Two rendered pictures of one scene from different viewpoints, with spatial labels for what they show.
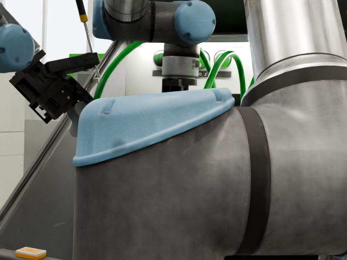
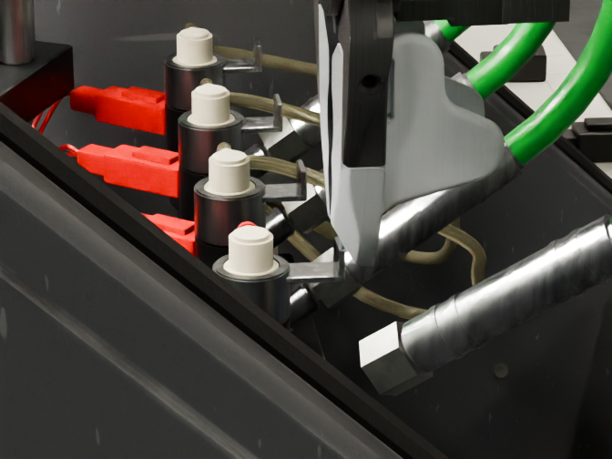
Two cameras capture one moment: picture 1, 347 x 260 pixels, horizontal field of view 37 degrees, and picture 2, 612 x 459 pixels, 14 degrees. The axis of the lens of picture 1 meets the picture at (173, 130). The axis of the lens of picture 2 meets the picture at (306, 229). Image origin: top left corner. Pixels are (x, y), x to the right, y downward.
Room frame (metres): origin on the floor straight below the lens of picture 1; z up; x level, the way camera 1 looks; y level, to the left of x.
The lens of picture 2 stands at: (1.52, 0.69, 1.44)
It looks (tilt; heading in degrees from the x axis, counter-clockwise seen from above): 22 degrees down; 239
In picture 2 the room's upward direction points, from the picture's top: straight up
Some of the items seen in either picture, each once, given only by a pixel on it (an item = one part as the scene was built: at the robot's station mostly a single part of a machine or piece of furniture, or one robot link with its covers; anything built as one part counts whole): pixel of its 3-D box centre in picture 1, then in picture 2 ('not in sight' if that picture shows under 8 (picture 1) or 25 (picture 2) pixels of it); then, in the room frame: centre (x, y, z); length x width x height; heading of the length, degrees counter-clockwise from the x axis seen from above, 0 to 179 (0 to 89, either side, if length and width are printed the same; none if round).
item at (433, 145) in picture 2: not in sight; (420, 155); (1.08, 0.01, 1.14); 0.06 x 0.03 x 0.09; 157
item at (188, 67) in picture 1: (182, 69); not in sight; (1.07, -0.01, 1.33); 0.08 x 0.08 x 0.05
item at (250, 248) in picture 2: not in sight; (250, 267); (1.12, -0.03, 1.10); 0.02 x 0.02 x 0.03
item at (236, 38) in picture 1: (229, 39); not in sight; (1.37, -0.14, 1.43); 0.54 x 0.03 x 0.02; 67
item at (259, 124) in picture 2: not in sight; (242, 115); (1.05, -0.17, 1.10); 0.03 x 0.02 x 0.01; 157
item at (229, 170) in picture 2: not in sight; (229, 188); (1.09, -0.11, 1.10); 0.02 x 0.02 x 0.03
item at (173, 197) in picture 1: (161, 173); not in sight; (0.40, 0.01, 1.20); 0.13 x 0.12 x 0.14; 99
